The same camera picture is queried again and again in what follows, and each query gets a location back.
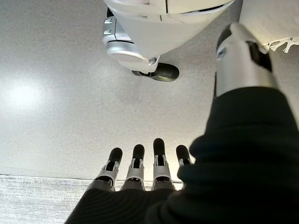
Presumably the robot right hand dark palm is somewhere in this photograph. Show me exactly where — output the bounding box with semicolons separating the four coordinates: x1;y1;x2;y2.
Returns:
65;21;299;224

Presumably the white fringed cushion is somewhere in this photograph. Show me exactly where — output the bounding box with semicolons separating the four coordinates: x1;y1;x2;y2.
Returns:
238;0;299;53

